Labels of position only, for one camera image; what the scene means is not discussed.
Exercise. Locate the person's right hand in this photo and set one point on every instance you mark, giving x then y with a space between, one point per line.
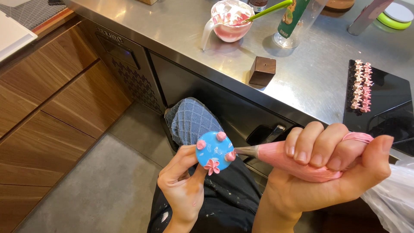
300 194

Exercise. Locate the person's left hand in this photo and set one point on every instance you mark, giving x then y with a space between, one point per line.
179 191

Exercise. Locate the pink piping bag metal tip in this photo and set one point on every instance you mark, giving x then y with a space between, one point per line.
271 156

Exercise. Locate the blue round flower nail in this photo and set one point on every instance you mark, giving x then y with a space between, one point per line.
212 154

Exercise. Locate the pink five-petal icing flower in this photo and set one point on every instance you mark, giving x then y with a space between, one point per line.
212 167

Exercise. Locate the black stained apron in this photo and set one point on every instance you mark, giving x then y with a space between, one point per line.
226 200

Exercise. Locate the pink icing bud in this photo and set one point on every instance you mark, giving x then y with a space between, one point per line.
221 136
230 156
201 144

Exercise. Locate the blue-grey quilted slipper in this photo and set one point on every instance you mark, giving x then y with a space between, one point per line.
192 121

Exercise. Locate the clear plastic bag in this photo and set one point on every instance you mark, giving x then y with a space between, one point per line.
393 197

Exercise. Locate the rows of pink icing flowers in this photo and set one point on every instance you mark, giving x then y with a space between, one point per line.
361 87

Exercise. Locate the brown wooden block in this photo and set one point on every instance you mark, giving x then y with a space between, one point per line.
261 71

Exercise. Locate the stainless steel counter fridge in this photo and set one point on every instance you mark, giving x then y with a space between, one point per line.
135 68

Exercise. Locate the black tray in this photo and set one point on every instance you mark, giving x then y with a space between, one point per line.
388 97

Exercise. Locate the wooden drawer cabinet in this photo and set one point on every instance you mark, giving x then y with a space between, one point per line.
51 113

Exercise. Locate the tall clear glass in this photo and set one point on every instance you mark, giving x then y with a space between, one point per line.
284 41

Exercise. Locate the white bowl with pink icing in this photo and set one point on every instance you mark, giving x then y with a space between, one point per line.
231 30

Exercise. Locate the green spatula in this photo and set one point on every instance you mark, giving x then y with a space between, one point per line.
268 9

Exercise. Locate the grey pink tube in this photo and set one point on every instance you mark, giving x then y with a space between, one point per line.
367 16

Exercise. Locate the light wooden block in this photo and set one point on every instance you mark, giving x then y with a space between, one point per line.
147 1

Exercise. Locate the brown bowl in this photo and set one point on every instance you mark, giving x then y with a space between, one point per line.
339 5

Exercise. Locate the dark brown jar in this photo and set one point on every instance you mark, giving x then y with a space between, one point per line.
258 5

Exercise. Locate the green and white round disc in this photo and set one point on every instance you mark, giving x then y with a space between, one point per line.
394 17

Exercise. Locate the white board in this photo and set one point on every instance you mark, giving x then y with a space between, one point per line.
14 35

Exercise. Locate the grey woven mat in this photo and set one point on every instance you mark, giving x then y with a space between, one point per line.
30 13

